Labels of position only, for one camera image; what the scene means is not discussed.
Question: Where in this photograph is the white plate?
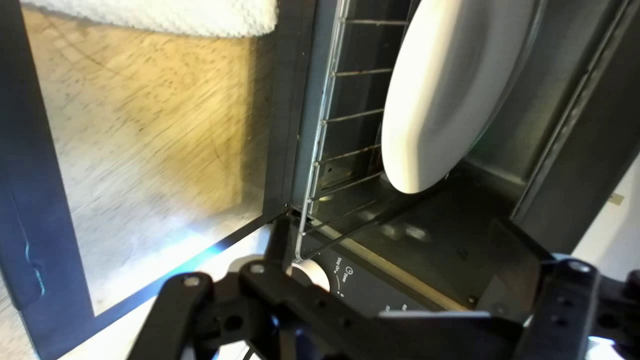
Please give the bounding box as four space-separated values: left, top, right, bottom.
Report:
379 0 541 197

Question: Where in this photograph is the silver oven knob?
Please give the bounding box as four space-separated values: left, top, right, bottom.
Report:
286 258 333 295

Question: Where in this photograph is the white folded towel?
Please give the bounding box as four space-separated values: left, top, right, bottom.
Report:
17 0 280 40

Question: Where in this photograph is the wire oven rack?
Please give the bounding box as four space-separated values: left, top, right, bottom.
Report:
291 0 418 247

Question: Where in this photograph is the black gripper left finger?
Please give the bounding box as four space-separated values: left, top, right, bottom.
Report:
125 260 301 360

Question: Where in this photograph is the black silver toaster oven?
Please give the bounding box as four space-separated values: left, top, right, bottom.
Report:
262 0 640 323

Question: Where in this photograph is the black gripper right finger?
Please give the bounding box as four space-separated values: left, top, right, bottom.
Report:
512 257 640 360

